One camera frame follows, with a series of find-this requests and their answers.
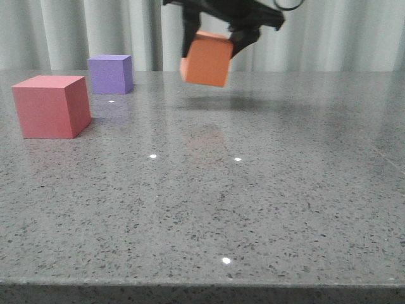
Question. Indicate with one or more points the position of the pink foam cube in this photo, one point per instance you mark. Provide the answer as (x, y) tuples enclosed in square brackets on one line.
[(52, 106)]

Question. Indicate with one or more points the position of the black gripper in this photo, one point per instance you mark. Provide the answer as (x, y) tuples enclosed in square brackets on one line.
[(244, 17)]

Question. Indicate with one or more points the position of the purple foam cube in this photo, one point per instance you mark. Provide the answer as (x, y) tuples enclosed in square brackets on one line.
[(111, 74)]

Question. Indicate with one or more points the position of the orange foam cube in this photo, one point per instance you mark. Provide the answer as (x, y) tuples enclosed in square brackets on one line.
[(208, 60)]

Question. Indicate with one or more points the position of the white pleated curtain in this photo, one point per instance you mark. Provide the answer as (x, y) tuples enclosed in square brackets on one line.
[(325, 36)]

